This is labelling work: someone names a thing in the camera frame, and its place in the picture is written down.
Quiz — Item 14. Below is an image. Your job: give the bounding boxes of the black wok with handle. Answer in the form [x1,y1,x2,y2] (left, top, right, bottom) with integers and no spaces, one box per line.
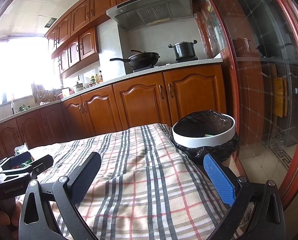
[109,50,160,69]

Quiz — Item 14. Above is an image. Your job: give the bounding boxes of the glass sliding door red frame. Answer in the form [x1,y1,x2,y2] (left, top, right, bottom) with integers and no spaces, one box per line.
[195,0,298,209]

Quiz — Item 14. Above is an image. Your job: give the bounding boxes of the white bin with black bag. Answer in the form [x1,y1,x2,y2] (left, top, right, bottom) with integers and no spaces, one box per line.
[172,110,239,165]

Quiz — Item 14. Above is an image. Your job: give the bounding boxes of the green snack wrapper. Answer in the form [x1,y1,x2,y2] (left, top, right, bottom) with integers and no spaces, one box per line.
[14,142,34,168]

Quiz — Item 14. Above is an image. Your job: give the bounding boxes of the person's left hand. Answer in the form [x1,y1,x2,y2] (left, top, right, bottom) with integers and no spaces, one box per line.
[0,202,22,239]

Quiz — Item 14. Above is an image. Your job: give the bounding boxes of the yellow wooden folding chair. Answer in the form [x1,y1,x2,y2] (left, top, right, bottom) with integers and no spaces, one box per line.
[273,77,288,118]

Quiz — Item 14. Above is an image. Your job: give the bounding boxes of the white rice cooker pot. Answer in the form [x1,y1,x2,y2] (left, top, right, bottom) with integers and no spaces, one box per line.
[74,81,85,93]

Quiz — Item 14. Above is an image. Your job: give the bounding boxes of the wooden kitchen cabinets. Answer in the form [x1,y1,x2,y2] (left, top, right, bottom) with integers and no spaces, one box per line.
[0,63,226,160]
[45,0,134,79]

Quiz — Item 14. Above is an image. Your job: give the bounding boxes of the black stock pot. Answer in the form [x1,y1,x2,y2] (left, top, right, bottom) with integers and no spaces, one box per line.
[168,40,197,62]

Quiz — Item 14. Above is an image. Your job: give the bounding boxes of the condiment bottles on counter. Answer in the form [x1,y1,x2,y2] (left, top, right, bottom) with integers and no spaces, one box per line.
[89,71,103,87]

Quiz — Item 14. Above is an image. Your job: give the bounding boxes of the wooden upper kitchen cabinets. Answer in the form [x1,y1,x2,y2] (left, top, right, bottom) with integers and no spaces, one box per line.
[45,0,134,79]

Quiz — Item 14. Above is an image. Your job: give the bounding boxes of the plaid checkered tablecloth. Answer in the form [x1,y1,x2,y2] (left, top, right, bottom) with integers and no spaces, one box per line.
[30,124,227,239]

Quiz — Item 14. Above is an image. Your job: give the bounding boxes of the wooden lower kitchen cabinets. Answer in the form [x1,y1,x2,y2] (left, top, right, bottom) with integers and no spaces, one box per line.
[0,63,226,160]

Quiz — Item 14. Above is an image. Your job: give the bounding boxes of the gas stove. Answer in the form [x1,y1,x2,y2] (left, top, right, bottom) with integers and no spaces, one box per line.
[133,57,198,73]

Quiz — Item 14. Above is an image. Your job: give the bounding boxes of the steel range hood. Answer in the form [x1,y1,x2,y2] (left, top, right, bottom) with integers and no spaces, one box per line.
[106,0,193,31]

